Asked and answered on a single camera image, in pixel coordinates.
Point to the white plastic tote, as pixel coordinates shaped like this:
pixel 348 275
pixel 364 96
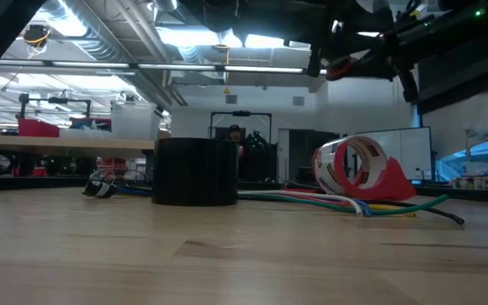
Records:
pixel 134 123

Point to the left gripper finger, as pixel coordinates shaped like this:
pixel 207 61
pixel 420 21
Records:
pixel 343 40
pixel 341 53

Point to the black cylindrical container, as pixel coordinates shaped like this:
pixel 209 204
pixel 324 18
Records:
pixel 193 173

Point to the white sticker-covered tape roll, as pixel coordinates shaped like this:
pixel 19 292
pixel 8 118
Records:
pixel 324 165

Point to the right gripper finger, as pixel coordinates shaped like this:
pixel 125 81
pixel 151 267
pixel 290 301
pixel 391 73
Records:
pixel 375 59
pixel 375 73

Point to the wooden workbench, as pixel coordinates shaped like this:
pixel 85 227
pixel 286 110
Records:
pixel 57 146

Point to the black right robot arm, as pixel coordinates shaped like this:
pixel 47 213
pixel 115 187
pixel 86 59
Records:
pixel 473 38

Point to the ceiling light bar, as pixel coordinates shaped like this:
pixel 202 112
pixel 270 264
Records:
pixel 79 64

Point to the red tape dispenser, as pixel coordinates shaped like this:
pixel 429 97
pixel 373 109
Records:
pixel 392 186

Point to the clear safety glasses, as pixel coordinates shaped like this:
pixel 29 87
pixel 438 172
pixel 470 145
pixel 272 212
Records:
pixel 136 180

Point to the person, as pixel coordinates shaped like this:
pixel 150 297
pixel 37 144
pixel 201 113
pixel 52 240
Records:
pixel 235 133

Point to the whiteboard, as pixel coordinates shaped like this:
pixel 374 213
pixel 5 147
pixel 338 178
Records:
pixel 409 152

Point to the red box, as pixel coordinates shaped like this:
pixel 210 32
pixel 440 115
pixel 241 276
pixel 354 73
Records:
pixel 36 129

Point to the silver ventilation duct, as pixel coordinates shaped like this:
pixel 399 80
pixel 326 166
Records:
pixel 100 46

